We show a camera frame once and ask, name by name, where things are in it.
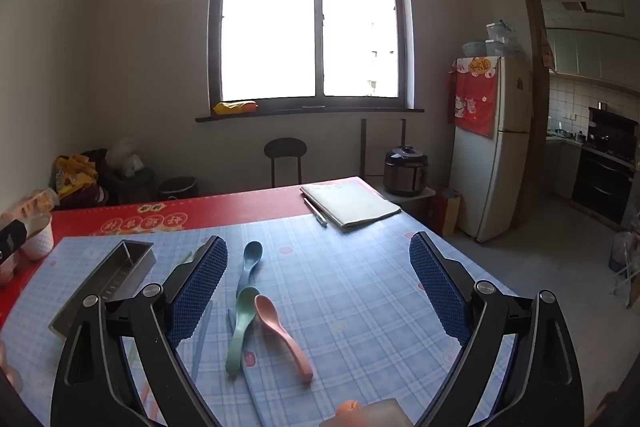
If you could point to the black round stool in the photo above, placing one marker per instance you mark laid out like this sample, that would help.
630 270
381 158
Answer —
285 149

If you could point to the orange snack packet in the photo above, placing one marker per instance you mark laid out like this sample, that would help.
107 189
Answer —
30 203

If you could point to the clear plastic bag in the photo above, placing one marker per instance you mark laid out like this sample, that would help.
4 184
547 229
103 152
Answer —
125 157

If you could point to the beige notebook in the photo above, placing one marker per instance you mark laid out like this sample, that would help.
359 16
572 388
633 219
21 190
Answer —
350 204

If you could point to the white dimpled cup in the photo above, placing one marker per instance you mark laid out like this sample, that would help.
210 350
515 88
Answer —
39 238

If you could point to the kitchen wall cabinets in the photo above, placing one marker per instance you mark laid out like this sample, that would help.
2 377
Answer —
585 54

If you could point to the light blue chopstick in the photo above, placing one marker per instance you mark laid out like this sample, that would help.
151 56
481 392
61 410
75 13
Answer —
202 339

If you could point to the yellow cloth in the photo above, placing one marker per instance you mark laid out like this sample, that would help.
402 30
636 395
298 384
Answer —
75 174

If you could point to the clear storage containers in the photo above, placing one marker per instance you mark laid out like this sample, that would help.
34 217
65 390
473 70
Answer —
495 39

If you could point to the red tablecloth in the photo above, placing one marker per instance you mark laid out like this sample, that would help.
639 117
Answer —
225 207

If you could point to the wooden door frame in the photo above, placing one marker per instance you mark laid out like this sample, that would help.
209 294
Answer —
529 32

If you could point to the dark blue spoon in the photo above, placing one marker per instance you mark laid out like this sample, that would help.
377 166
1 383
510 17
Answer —
251 257

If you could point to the yellow bag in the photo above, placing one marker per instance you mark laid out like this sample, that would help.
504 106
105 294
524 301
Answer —
235 107

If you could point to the white fridge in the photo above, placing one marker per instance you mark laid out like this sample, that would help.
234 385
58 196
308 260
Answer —
505 147

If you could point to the black oven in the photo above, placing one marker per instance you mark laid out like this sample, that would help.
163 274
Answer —
602 182

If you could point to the silver pen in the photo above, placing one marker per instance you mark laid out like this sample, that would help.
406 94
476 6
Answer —
316 212

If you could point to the pink spoon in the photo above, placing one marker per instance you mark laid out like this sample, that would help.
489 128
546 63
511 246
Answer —
285 337

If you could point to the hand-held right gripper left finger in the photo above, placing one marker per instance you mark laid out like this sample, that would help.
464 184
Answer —
200 292

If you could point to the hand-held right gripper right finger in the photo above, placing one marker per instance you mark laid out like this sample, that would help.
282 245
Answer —
440 292

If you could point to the dark windowsill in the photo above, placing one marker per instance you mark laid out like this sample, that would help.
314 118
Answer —
310 113

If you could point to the rice cooker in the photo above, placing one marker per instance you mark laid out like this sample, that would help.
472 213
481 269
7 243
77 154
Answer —
406 172

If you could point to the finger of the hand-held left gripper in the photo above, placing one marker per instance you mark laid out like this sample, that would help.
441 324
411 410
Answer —
11 241

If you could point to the red printed cloth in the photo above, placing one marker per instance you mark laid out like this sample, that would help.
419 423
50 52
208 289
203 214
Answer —
472 102

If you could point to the black bin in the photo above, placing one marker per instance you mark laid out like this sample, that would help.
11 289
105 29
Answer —
177 190

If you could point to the dark framed window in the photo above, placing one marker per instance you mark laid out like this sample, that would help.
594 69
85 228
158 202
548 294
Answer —
315 17

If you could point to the green spoon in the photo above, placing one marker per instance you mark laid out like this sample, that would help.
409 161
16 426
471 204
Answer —
240 332

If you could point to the red paper bag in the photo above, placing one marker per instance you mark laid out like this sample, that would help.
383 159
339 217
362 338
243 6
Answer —
446 212

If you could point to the steel utensil holder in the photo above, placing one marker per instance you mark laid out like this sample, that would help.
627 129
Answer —
107 277

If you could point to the dark metal chair frame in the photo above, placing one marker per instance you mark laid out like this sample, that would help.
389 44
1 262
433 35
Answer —
363 147

